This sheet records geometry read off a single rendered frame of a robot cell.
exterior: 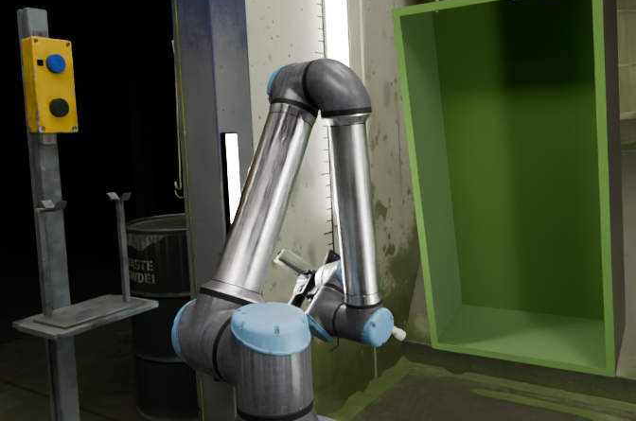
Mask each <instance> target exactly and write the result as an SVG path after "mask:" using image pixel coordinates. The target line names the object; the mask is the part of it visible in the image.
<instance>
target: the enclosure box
mask: <svg viewBox="0 0 636 421"><path fill-rule="evenodd" d="M436 10H438V12H435V11H436ZM392 17H393V25H394V33H395V41H396V49H397V64H398V71H399V80H400V88H401V95H402V104H403V112H404V119H405V128H406V135H407V144H408V151H409V159H410V168H411V175H412V183H413V191H414V199H415V214H416V222H417V230H418V238H419V246H420V254H421V262H422V270H423V278H424V286H425V293H426V302H427V310H428V317H429V326H430V333H431V342H432V348H434V349H440V350H446V351H452V352H458V353H464V354H471V355H476V356H482V357H488V358H494V359H500V360H511V361H517V362H523V363H529V364H536V365H541V366H547V367H553V368H559V369H565V370H571V371H576V372H583V373H589V374H595V375H601V376H607V377H615V376H616V371H617V366H618V360H619V356H620V351H621V346H622V341H623V336H624V331H625V326H626V299H625V266H624V233H623V200H622V168H621V134H620V101H619V68H618V35H617V2H616V0H442V1H436V2H431V3H425V4H420V5H414V6H409V7H403V8H397V9H392Z"/></svg>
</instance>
